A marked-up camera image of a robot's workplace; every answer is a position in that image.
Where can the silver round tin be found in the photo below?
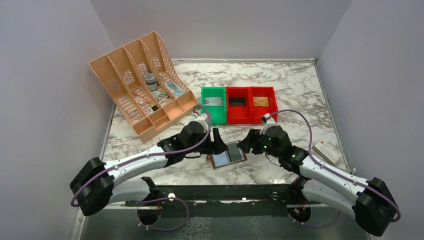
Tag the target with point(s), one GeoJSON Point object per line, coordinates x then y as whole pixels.
{"type": "Point", "coordinates": [151, 81]}

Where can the brown leather card holder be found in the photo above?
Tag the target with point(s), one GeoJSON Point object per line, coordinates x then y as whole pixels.
{"type": "Point", "coordinates": [233, 155]}

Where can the blue packet in organizer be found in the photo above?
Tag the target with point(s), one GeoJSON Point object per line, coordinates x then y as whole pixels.
{"type": "Point", "coordinates": [175, 88]}

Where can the red plastic bin right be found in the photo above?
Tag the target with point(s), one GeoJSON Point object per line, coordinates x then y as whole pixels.
{"type": "Point", "coordinates": [258, 112]}

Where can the silver card in green bin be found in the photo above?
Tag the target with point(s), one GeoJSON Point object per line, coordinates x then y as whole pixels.
{"type": "Point", "coordinates": [214, 101]}

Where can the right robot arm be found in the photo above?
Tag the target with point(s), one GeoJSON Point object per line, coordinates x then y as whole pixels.
{"type": "Point", "coordinates": [368, 202]}

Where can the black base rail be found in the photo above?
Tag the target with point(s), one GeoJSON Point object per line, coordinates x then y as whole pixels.
{"type": "Point", "coordinates": [249, 200]}

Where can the small white red box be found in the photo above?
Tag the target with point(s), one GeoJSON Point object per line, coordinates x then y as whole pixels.
{"type": "Point", "coordinates": [329, 154]}

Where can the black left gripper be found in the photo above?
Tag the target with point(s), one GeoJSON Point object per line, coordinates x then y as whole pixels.
{"type": "Point", "coordinates": [216, 146]}

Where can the gold card in red bin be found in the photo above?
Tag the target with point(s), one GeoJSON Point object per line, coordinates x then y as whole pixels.
{"type": "Point", "coordinates": [261, 101]}

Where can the green plastic bin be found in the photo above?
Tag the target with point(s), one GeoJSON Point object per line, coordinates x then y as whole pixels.
{"type": "Point", "coordinates": [218, 114]}

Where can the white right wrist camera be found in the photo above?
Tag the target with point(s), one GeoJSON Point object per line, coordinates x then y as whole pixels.
{"type": "Point", "coordinates": [268, 121]}

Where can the red plastic bin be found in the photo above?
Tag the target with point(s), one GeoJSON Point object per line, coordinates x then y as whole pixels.
{"type": "Point", "coordinates": [239, 107]}
{"type": "Point", "coordinates": [258, 112]}

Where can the black card in red bin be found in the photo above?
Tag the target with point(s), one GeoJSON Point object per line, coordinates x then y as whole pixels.
{"type": "Point", "coordinates": [237, 101]}

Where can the peach plastic file organizer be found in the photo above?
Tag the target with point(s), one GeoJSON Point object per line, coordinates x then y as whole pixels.
{"type": "Point", "coordinates": [121, 71]}

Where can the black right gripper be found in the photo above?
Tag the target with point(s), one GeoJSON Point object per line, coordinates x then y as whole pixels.
{"type": "Point", "coordinates": [251, 141]}

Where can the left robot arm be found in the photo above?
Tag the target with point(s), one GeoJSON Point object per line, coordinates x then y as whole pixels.
{"type": "Point", "coordinates": [93, 186]}

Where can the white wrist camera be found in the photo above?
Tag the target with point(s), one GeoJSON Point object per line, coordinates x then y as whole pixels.
{"type": "Point", "coordinates": [268, 121]}
{"type": "Point", "coordinates": [204, 120]}

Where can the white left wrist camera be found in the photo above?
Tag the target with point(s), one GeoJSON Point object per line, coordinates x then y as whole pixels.
{"type": "Point", "coordinates": [204, 120]}

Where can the red plastic bin middle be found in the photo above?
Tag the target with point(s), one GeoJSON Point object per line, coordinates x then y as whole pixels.
{"type": "Point", "coordinates": [239, 107]}

